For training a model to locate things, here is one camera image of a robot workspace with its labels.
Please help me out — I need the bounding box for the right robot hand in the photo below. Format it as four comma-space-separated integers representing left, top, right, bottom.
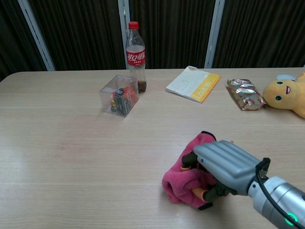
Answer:
181, 140, 262, 203

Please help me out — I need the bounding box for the pink cloth with black trim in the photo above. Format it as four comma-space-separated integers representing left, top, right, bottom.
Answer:
162, 130, 218, 211

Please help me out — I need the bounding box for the shiny foil snack pack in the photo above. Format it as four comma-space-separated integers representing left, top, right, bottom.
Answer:
226, 78, 268, 112

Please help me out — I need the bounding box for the white yellow booklet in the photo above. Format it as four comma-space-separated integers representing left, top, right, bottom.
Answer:
165, 65, 222, 104

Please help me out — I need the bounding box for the yellow plush toy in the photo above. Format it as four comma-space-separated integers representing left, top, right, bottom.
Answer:
262, 71, 305, 119

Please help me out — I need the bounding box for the white round lid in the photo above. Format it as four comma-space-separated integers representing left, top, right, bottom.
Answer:
276, 74, 298, 81

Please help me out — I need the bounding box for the red and black toy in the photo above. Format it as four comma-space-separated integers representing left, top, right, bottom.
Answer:
110, 86, 139, 114

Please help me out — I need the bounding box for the clear plastic box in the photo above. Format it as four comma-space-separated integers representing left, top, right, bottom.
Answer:
99, 74, 140, 118

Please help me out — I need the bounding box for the black curtain panel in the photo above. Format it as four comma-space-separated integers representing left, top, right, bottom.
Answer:
128, 0, 217, 70
28, 0, 127, 71
212, 0, 305, 69
0, 0, 49, 81

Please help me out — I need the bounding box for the cola bottle with red cap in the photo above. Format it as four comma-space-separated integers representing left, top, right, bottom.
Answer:
125, 21, 147, 94

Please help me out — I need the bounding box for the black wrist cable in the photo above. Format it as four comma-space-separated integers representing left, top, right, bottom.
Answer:
255, 157, 304, 229

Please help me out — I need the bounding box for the grey partition post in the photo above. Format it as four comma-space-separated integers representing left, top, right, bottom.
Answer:
18, 0, 56, 72
118, 0, 131, 70
204, 0, 226, 69

